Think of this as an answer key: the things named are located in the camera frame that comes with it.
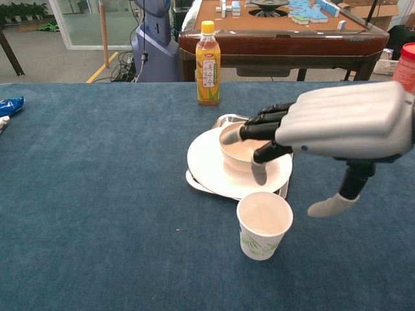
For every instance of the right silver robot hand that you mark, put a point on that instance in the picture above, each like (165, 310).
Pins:
(343, 123)

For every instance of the white leaf-print paper cup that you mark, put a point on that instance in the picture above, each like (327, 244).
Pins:
(264, 214)

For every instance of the purple robot base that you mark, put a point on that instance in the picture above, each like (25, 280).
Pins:
(155, 55)

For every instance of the cream ceramic bowl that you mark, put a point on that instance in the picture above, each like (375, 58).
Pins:
(236, 157)

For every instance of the white plastic basket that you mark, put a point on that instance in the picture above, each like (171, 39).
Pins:
(387, 67)

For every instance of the red plastic jar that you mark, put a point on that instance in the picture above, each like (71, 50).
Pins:
(407, 66)

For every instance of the single blue mahjong tile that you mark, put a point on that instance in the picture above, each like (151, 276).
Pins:
(341, 25)

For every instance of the black bag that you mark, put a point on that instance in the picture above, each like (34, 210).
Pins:
(402, 40)

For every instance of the brown mahjong table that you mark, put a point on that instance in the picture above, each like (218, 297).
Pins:
(279, 45)

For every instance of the cardboard box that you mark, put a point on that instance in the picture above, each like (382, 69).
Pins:
(379, 11)

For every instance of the black mahjong table dial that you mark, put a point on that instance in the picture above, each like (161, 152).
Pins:
(269, 4)

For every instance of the white round plate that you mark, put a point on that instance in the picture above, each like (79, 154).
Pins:
(204, 165)

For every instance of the yellow corn tea bottle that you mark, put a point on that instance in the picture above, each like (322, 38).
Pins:
(207, 64)

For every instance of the stainless steel tray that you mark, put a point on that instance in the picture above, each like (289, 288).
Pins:
(194, 183)

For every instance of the wooden pole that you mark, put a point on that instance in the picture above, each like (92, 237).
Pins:
(104, 35)

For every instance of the blue velvet tablecloth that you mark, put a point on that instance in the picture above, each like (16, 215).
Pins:
(97, 194)

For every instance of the green floor object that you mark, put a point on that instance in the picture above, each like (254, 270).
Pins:
(48, 27)

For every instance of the blue snack bag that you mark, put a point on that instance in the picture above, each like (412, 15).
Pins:
(9, 106)

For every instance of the black table leg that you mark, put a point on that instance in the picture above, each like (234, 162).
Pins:
(11, 55)

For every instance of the row of potted plants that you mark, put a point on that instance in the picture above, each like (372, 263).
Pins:
(22, 11)

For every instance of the small white object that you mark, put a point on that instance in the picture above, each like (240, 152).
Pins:
(3, 123)

